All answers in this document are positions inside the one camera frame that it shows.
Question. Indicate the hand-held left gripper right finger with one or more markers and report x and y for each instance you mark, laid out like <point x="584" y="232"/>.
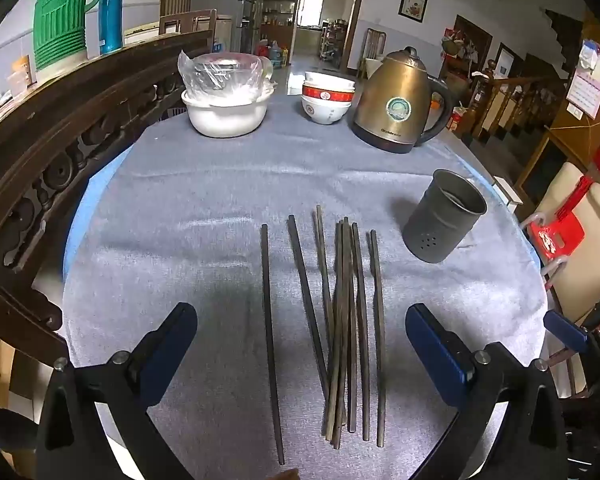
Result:
<point x="430" y="345"/>

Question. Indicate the carved dark wooden bench back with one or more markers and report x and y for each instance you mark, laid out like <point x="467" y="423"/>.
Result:
<point x="70" y="130"/>

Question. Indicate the beige chair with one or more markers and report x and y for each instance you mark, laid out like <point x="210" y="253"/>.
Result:
<point x="595" y="240"/>

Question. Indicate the grey tablecloth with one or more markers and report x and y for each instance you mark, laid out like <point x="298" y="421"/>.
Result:
<point x="205" y="240"/>

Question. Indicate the red rimmed white bowl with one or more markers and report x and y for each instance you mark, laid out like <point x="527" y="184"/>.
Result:
<point x="327" y="94"/>

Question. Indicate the bundle of dark chopsticks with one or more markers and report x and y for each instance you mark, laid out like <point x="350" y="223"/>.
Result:
<point x="347" y="310"/>

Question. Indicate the white ceramic basin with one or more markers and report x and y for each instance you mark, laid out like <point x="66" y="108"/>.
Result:
<point x="227" y="115"/>

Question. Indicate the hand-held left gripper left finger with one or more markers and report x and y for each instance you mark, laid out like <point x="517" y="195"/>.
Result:
<point x="172" y="347"/>

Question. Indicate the metal rack trolley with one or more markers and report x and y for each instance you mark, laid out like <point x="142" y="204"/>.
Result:
<point x="335" y="40"/>

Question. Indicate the blue table cover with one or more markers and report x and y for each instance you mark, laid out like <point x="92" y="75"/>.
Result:
<point x="87" y="210"/>

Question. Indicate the wall calendar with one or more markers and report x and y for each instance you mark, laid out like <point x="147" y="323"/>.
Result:
<point x="587" y="80"/>

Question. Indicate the plain white bowl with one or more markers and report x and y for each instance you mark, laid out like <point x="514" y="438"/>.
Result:
<point x="330" y="80"/>

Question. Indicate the wooden chair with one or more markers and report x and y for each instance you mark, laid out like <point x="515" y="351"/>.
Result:
<point x="375" y="50"/>

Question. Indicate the grey refrigerator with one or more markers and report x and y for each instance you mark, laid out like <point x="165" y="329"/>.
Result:
<point x="225" y="5"/>

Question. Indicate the white bowl with red emblem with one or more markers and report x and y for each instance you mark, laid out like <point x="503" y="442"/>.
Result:
<point x="326" y="111"/>

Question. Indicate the red plastic stool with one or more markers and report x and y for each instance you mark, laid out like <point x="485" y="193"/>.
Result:
<point x="557" y="235"/>

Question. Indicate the shelf with goods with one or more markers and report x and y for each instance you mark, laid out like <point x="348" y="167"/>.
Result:
<point x="279" y="5"/>

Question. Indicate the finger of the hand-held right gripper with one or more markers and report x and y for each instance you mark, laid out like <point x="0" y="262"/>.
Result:
<point x="565" y="327"/>

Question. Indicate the green thermos jug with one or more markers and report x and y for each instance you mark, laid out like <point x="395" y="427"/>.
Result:
<point x="60" y="20"/>

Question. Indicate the small white stool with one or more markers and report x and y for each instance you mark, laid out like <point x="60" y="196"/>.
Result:
<point x="507" y="191"/>

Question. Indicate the gold electric kettle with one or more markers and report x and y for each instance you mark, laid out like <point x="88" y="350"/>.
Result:
<point x="400" y="105"/>

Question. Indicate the grey metal chopstick holder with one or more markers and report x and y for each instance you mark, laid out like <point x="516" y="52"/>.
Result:
<point x="432" y="230"/>

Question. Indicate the blue thermos bottle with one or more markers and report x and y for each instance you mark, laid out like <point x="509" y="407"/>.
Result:
<point x="112" y="15"/>

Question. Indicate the framed wall picture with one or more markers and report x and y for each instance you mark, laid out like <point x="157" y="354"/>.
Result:
<point x="412" y="6"/>

